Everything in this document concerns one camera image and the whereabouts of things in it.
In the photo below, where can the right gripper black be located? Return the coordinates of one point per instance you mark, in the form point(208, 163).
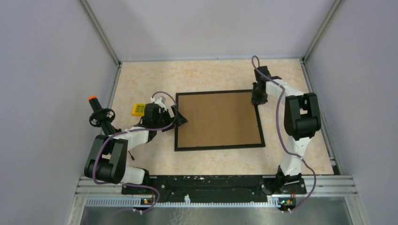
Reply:
point(254, 100)

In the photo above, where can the brown frame backing board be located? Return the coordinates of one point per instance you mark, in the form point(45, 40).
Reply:
point(217, 119)

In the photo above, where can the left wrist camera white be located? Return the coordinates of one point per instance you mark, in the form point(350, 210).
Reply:
point(160, 101)

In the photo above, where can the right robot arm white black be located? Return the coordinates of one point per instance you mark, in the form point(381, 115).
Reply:
point(301, 121)

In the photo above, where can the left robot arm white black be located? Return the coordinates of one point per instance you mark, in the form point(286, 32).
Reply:
point(107, 160)

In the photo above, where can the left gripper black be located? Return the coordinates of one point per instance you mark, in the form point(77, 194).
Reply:
point(180, 120)

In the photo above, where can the black picture frame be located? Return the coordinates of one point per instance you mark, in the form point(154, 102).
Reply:
point(217, 148)

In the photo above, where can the yellow small tray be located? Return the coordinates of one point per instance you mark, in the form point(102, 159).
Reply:
point(138, 110)

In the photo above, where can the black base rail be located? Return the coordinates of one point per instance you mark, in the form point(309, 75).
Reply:
point(215, 188)

